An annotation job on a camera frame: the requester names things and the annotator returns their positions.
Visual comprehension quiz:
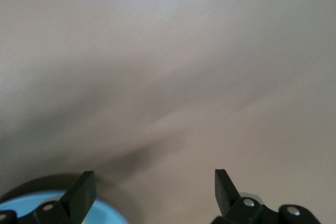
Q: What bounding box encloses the blue plate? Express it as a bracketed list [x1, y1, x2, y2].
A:
[0, 191, 130, 224]

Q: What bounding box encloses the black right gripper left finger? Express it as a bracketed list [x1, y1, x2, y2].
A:
[33, 170, 97, 224]

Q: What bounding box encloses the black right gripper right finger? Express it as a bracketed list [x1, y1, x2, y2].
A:
[214, 168, 264, 224]

